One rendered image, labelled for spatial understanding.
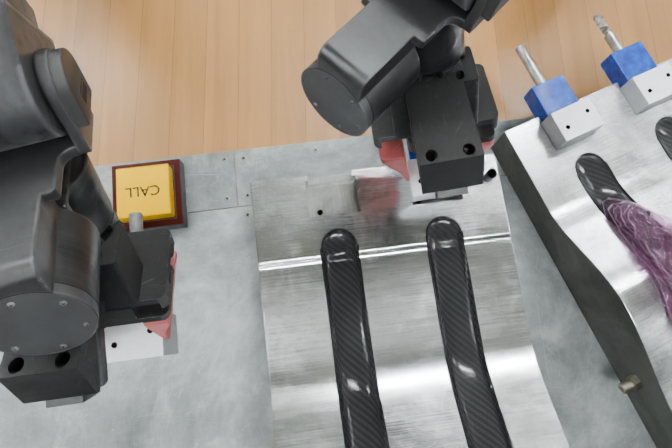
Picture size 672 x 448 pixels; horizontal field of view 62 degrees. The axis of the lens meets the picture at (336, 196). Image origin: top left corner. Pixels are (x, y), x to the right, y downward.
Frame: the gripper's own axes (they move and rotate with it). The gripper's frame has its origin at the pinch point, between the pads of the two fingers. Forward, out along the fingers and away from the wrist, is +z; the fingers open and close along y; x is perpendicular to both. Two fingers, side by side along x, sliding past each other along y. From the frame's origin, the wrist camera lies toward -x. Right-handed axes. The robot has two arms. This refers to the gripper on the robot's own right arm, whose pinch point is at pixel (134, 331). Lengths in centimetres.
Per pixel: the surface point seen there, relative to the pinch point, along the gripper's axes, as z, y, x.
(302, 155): 4.4, 16.3, 24.3
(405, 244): 3.0, 25.4, 7.8
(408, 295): 5.8, 24.9, 3.6
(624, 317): 8.1, 46.2, -0.8
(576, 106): -3, 47, 20
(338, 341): 7.8, 17.4, 0.7
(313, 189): 1.8, 16.9, 15.9
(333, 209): 2.9, 18.8, 13.7
